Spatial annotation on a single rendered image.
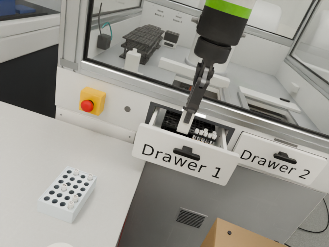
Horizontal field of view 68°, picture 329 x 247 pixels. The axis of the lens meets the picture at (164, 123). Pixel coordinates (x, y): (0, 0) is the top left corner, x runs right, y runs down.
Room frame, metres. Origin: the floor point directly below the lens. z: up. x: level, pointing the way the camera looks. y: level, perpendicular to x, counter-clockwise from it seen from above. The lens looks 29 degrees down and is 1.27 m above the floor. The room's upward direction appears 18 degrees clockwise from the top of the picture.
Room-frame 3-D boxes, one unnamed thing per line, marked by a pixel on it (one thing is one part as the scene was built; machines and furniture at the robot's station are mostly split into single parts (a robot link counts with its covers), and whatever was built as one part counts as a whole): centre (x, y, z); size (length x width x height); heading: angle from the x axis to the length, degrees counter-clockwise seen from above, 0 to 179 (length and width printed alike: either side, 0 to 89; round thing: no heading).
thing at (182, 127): (0.55, -0.05, 0.99); 0.03 x 0.01 x 0.07; 90
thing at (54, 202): (0.41, 0.17, 0.78); 0.12 x 0.08 x 0.04; 178
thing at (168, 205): (1.20, -0.13, 0.40); 1.03 x 0.95 x 0.80; 90
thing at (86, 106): (0.67, 0.25, 0.88); 0.04 x 0.03 x 0.04; 90
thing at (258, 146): (0.71, -0.40, 0.87); 0.29 x 0.02 x 0.11; 90
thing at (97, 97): (0.70, 0.25, 0.88); 0.07 x 0.05 x 0.07; 90
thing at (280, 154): (0.69, -0.40, 0.91); 0.07 x 0.04 x 0.01; 90
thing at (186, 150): (0.54, -0.08, 0.91); 0.07 x 0.04 x 0.01; 90
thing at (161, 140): (0.57, -0.08, 0.87); 0.29 x 0.02 x 0.11; 90
